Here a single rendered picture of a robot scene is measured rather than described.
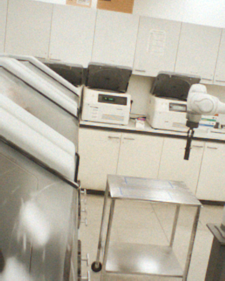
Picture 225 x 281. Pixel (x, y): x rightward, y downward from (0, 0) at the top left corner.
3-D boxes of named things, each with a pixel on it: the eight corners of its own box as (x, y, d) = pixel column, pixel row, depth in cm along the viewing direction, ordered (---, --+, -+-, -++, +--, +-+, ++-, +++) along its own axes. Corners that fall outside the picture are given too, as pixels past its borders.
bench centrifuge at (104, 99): (81, 121, 434) (88, 61, 420) (80, 112, 495) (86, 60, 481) (128, 126, 441) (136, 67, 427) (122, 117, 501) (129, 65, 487)
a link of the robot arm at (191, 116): (203, 111, 220) (201, 121, 221) (187, 109, 222) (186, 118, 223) (201, 113, 211) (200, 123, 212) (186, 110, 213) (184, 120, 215)
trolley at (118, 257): (91, 307, 255) (106, 196, 238) (90, 269, 300) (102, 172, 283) (186, 312, 262) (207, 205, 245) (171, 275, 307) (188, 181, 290)
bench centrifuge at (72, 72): (29, 115, 429) (34, 58, 416) (37, 107, 489) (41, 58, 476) (77, 120, 433) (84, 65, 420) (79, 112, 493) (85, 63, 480)
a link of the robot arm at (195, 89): (183, 108, 222) (188, 111, 209) (188, 82, 218) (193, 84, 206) (201, 110, 222) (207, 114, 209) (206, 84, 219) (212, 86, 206)
